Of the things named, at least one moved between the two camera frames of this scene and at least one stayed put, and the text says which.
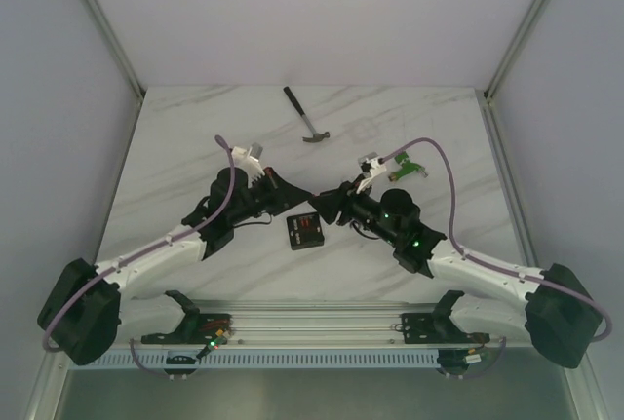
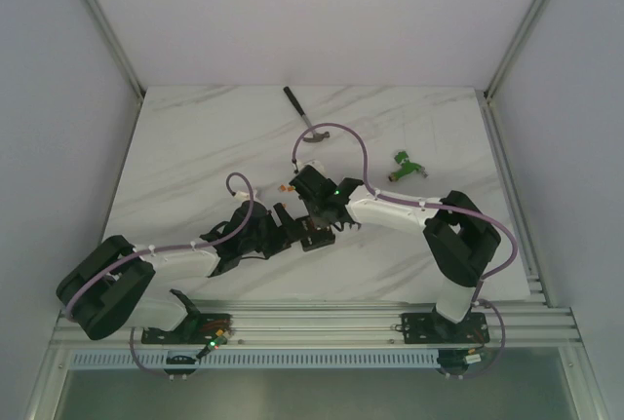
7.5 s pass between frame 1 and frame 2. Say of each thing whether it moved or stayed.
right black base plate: stayed
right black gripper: moved
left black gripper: moved
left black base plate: stayed
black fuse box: moved
